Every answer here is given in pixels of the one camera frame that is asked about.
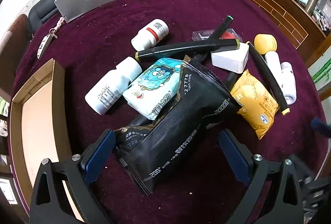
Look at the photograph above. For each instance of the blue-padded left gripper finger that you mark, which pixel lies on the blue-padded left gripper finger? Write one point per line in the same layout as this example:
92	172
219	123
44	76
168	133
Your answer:
61	192

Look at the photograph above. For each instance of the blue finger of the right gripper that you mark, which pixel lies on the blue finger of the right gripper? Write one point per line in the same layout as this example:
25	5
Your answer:
321	127

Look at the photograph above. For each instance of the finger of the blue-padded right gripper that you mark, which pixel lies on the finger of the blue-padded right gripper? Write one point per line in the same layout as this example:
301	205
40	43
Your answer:
283	203

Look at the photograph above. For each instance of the black marker yellow cap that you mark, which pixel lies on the black marker yellow cap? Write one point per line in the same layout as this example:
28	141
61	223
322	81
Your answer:
269	79

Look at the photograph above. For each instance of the white bottle with qr label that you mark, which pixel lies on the white bottle with qr label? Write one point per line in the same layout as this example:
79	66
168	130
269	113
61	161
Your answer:
288	83

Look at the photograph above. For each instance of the yellow snack packet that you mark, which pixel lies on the yellow snack packet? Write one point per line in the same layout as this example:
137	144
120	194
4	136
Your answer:
258	105

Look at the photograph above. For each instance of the slim white bottle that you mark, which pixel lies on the slim white bottle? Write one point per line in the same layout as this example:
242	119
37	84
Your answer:
273	62

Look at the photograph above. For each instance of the white pill bottle plain label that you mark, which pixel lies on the white pill bottle plain label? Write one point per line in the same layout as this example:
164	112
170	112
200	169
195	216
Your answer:
112	85

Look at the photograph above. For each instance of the black foil snack pouch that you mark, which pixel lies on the black foil snack pouch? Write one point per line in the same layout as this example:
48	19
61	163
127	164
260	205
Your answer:
202	99

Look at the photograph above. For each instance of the black marker green cap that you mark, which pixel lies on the black marker green cap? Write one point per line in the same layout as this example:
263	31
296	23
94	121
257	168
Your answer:
215	35

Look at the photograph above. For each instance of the blue cartoon tissue pack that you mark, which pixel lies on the blue cartoon tissue pack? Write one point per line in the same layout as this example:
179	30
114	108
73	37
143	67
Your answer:
154	88

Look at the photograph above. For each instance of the black marker olive caps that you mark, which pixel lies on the black marker olive caps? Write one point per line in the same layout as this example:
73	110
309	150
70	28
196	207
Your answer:
196	47

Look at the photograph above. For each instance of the white pill bottle red label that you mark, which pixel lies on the white pill bottle red label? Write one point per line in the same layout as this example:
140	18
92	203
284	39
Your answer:
150	35

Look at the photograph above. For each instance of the cardboard box tray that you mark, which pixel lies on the cardboard box tray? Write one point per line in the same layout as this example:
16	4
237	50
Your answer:
38	127

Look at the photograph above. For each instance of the yellow round sponge ball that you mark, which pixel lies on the yellow round sponge ball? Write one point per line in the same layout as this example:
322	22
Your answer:
265	43

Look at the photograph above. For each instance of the wooden cabinet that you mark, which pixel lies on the wooden cabinet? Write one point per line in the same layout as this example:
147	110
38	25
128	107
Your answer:
298	26

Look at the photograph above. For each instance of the white square charger box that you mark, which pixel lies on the white square charger box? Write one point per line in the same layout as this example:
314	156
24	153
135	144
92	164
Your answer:
231	60

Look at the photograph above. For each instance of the steel thermos cup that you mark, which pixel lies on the steel thermos cup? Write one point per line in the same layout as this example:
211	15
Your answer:
310	6

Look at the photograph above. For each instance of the clear plastic packet red item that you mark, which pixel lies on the clear plastic packet red item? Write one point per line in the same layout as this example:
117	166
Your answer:
205	34

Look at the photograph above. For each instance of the maroon tablecloth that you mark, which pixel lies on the maroon tablecloth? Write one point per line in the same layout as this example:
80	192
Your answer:
199	187

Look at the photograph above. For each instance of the white car key fob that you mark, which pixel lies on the white car key fob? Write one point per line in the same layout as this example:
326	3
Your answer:
48	38

